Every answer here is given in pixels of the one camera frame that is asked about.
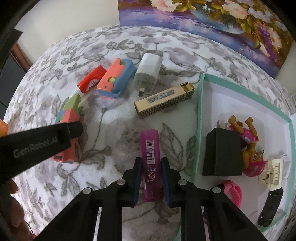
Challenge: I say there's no brown pink dog toy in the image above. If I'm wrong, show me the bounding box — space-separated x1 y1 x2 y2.
228 116 266 178

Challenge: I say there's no white hair clip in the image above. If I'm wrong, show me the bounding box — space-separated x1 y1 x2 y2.
258 158 284 192

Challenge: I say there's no black hair clip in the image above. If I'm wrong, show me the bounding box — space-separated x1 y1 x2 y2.
257 186 284 227

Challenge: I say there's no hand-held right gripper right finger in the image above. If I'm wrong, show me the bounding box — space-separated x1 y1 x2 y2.
162 158 269 241

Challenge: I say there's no person's left hand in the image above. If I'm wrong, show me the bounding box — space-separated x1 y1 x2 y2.
0 178 33 241

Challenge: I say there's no orange object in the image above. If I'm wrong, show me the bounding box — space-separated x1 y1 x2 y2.
0 119 8 137

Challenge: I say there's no gold patterned box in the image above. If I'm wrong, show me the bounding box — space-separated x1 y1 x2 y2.
134 83 195 120

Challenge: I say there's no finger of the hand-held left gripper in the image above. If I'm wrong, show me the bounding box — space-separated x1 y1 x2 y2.
66 122 83 141

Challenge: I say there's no flower painting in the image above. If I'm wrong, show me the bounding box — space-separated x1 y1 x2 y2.
117 0 294 79

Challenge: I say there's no orange blue toy knife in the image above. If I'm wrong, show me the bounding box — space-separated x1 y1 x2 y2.
97 58 135 100

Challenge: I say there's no teal-edged white box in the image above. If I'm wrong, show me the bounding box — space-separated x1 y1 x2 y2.
193 73 293 232

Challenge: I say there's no white charger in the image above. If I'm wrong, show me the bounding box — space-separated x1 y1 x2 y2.
134 53 162 98

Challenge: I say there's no orange green toy box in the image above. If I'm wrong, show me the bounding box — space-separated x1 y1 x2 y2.
53 93 81 164

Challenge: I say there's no pink watch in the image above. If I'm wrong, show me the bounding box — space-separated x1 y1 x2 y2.
216 179 243 209

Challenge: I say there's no pink purple box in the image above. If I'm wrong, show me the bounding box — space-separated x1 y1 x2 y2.
141 130 163 202

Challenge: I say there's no dark wooden furniture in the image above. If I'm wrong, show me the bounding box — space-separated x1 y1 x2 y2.
0 29 33 112

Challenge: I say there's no black charger with prongs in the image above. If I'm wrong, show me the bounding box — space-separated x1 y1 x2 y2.
202 120 243 177

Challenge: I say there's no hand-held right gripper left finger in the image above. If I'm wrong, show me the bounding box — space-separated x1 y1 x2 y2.
38 158 142 241

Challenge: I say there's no red white tube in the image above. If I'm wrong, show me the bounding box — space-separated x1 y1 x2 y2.
77 65 105 95

